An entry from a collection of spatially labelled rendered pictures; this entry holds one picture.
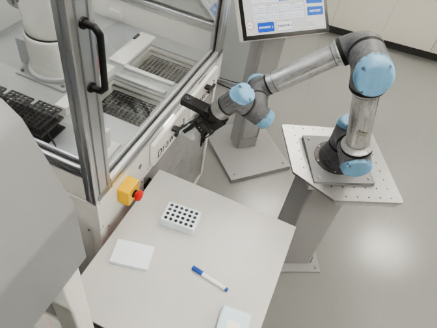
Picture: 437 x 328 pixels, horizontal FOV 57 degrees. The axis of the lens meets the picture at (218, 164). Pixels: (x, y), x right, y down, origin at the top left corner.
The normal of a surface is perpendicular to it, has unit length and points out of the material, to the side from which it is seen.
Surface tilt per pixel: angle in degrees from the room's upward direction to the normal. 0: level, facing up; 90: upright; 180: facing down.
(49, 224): 69
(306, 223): 90
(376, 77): 86
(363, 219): 0
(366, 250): 0
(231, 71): 90
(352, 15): 90
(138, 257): 0
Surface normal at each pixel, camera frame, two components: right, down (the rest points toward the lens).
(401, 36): -0.29, 0.68
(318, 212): 0.06, 0.74
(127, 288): 0.13, -0.67
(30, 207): 0.90, 0.11
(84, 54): 0.91, 0.37
